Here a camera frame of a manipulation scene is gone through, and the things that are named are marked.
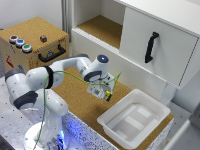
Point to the white sliding door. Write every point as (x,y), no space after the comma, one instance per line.
(160,43)

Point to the green button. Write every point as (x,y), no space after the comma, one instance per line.
(26,48)

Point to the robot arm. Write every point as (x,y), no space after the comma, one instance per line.
(56,76)

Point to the white plastic box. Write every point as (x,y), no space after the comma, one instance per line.
(133,118)

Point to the blue button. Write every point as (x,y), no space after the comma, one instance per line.
(20,42)

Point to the wooden drawer box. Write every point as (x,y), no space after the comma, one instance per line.
(31,41)

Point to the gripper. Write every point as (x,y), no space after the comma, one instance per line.
(98,87)

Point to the red button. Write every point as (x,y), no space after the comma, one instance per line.
(13,39)

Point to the white cabinet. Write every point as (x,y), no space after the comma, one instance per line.
(133,40)

